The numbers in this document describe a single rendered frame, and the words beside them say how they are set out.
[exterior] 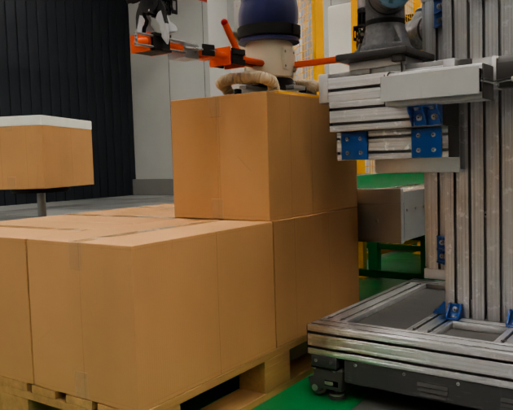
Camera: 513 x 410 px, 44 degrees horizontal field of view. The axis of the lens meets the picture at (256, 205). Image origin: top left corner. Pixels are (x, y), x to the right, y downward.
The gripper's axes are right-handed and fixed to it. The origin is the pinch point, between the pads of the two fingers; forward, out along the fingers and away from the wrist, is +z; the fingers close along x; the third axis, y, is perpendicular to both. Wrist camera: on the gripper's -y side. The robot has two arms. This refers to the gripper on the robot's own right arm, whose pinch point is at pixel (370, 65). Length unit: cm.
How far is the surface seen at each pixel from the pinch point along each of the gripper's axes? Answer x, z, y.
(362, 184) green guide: -48, 48, -92
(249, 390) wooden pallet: -10, 106, 66
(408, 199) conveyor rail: 9, 51, -14
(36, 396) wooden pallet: -43, 98, 120
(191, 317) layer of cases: -4, 76, 99
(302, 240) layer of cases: -5, 62, 42
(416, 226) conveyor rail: 9, 62, -22
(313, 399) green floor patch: 7, 108, 58
